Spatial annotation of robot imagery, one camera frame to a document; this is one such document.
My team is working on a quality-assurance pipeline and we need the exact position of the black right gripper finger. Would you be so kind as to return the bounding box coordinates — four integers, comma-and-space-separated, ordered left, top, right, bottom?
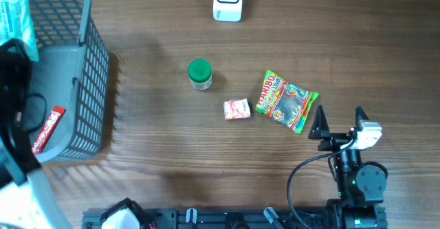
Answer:
308, 105, 330, 140
355, 106, 369, 128

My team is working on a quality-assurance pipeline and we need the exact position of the Haribo gummy candy bag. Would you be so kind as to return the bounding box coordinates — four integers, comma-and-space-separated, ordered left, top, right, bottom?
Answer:
255, 70, 319, 134

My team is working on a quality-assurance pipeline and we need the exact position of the teal wet wipes pack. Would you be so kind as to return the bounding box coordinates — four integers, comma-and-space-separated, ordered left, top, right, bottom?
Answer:
1, 0, 39, 62

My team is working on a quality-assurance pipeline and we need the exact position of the red chocolate bar wrapper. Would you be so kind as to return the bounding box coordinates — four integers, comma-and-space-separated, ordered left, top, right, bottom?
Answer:
32, 105, 66, 155

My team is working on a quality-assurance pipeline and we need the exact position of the small red-white snack packet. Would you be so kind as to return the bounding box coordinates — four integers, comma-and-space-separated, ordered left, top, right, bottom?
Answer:
223, 98, 251, 120

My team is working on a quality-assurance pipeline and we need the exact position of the green-lidded Knorr jar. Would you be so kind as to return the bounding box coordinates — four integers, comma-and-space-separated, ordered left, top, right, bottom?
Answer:
188, 58, 212, 91

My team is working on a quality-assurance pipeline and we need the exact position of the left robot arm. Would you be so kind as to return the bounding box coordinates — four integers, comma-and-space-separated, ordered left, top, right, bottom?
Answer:
1, 39, 72, 228

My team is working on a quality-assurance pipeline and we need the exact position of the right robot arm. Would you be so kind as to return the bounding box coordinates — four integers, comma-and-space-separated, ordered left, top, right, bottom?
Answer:
308, 105, 388, 228

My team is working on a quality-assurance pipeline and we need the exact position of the white barcode scanner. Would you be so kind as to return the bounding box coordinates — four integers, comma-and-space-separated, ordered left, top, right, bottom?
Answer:
212, 0, 243, 22

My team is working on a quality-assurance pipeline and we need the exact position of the grey plastic shopping basket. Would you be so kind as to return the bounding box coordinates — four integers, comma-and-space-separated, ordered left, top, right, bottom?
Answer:
19, 0, 109, 162

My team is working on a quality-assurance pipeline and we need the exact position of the black camera cable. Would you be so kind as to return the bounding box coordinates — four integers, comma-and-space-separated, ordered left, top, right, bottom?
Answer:
286, 138, 358, 229

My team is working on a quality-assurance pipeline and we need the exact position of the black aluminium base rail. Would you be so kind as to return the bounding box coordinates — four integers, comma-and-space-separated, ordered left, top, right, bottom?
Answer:
81, 207, 388, 229

